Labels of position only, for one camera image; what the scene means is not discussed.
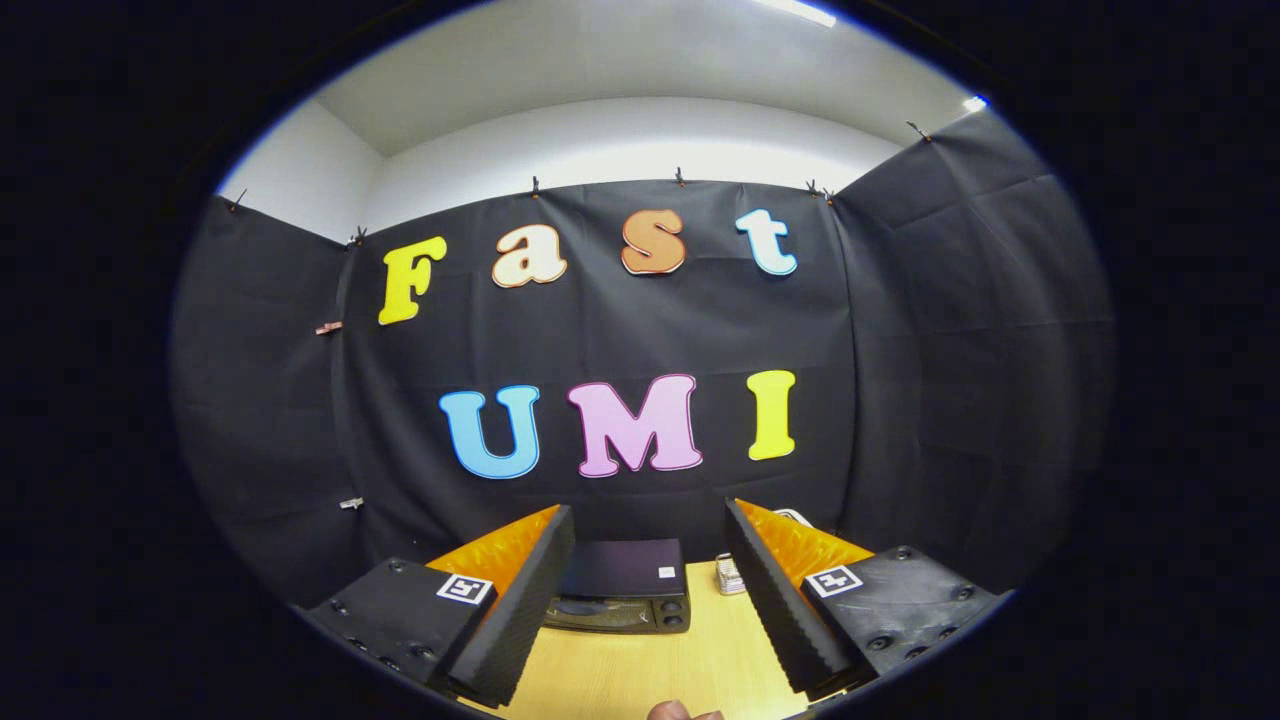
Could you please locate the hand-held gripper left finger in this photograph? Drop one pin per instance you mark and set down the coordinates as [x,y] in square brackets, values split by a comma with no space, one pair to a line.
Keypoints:
[525,610]

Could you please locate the small ceiling light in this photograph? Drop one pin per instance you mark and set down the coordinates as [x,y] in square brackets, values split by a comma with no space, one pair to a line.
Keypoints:
[976,103]

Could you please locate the white toaster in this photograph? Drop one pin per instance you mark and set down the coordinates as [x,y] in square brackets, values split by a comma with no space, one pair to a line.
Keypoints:
[795,517]

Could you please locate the black toaster oven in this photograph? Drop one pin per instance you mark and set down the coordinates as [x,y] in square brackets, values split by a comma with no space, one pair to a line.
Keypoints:
[620,568]

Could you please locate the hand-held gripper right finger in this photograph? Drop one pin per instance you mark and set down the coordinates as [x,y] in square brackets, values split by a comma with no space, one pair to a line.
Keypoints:
[770,590]

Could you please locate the long ceiling light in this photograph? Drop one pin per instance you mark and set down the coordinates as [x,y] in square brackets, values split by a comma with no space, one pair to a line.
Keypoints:
[800,12]

